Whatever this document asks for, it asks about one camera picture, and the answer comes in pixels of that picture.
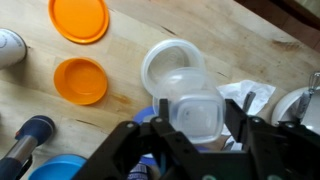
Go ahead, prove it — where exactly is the orange plastic bowl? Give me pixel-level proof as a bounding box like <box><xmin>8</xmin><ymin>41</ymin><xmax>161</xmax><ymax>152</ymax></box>
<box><xmin>53</xmin><ymin>57</ymin><xmax>109</xmax><ymax>106</ymax></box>

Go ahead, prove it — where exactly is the small clear plastic bowl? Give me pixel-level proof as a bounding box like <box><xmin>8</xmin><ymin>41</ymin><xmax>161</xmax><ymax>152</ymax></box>
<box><xmin>152</xmin><ymin>66</ymin><xmax>227</xmax><ymax>145</ymax></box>

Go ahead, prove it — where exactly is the white round plate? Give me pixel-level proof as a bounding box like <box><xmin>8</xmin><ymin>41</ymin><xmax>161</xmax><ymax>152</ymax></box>
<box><xmin>270</xmin><ymin>85</ymin><xmax>320</xmax><ymax>135</ymax></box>

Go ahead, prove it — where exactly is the dark blue handled tool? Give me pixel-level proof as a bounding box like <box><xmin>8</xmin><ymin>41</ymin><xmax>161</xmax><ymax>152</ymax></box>
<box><xmin>0</xmin><ymin>114</ymin><xmax>56</xmax><ymax>180</ymax></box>

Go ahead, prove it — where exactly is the orange plastic lid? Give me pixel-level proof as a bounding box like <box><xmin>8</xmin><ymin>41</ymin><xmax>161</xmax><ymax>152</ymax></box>
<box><xmin>47</xmin><ymin>0</ymin><xmax>111</xmax><ymax>45</ymax></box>

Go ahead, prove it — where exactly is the wooden butcher block table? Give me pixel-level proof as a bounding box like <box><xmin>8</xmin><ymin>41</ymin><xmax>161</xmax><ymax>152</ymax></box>
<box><xmin>0</xmin><ymin>0</ymin><xmax>320</xmax><ymax>180</ymax></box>

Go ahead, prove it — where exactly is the white paper napkin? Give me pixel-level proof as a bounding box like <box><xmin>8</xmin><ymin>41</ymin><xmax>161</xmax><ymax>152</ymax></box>
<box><xmin>216</xmin><ymin>79</ymin><xmax>277</xmax><ymax>152</ymax></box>

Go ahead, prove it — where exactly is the metal whisk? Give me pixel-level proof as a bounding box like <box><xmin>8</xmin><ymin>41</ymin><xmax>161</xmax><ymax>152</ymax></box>
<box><xmin>295</xmin><ymin>71</ymin><xmax>320</xmax><ymax>120</ymax></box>

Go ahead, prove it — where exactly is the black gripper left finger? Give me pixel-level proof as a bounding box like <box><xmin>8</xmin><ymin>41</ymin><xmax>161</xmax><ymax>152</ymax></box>
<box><xmin>71</xmin><ymin>98</ymin><xmax>205</xmax><ymax>180</ymax></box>

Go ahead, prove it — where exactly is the white and dark can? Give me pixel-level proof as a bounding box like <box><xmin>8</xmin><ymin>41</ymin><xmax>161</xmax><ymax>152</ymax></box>
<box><xmin>127</xmin><ymin>162</ymin><xmax>158</xmax><ymax>180</ymax></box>

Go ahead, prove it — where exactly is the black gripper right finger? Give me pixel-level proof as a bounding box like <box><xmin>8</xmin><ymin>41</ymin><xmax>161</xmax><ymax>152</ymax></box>
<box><xmin>224</xmin><ymin>98</ymin><xmax>320</xmax><ymax>180</ymax></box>

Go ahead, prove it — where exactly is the round clear plastic bowl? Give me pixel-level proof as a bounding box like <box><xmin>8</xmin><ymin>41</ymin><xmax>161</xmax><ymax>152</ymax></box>
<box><xmin>140</xmin><ymin>38</ymin><xmax>206</xmax><ymax>98</ymax></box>

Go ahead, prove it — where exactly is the metal table knife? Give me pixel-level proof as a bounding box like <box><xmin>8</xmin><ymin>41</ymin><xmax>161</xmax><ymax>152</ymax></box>
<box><xmin>242</xmin><ymin>91</ymin><xmax>257</xmax><ymax>114</ymax></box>

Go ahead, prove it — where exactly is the white shaker bottle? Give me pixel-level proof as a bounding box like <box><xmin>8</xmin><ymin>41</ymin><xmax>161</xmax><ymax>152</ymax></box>
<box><xmin>0</xmin><ymin>28</ymin><xmax>28</xmax><ymax>70</ymax></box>

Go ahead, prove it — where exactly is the light blue plastic bowl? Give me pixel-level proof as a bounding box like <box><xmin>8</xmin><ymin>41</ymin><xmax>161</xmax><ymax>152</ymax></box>
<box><xmin>27</xmin><ymin>153</ymin><xmax>88</xmax><ymax>180</ymax></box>

